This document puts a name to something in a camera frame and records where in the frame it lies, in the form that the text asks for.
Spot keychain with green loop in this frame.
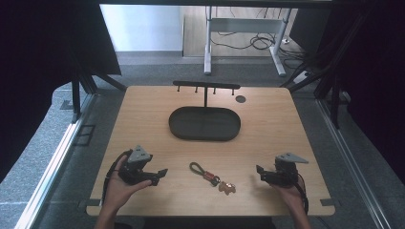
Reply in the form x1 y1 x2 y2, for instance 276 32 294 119
188 161 238 196

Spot person's right hand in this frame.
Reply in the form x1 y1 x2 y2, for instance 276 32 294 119
270 177 309 218

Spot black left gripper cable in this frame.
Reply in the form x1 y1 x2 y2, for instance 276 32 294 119
100 149 134 205

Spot aluminium rail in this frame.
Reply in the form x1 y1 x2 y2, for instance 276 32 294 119
13 94 98 229
316 92 392 229

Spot black metal stand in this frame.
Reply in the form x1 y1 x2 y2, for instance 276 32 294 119
70 47 128 124
279 12 367 130

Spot white metal desk frame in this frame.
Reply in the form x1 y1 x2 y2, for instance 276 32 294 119
203 6 293 77

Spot white power strip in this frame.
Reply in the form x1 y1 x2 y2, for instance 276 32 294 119
292 71 311 85

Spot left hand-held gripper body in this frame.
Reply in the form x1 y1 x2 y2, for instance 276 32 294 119
118 144 154 186

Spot black key rack with tray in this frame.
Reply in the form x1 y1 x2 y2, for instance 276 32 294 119
168 79 242 142

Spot person's left hand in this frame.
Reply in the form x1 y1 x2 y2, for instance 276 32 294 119
102 155 153 215

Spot dark floor hatch frame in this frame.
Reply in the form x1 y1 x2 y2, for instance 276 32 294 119
72 124 96 148

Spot black curtain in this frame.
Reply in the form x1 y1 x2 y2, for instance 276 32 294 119
318 0 405 176
0 0 122 184

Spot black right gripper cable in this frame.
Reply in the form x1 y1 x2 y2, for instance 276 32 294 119
293 173 310 216

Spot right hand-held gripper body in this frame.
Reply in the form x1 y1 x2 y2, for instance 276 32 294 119
266 152 309 188

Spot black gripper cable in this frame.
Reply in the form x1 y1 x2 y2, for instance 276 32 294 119
100 149 134 205
293 173 310 216

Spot black floor cables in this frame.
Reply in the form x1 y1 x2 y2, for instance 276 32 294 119
209 30 307 70

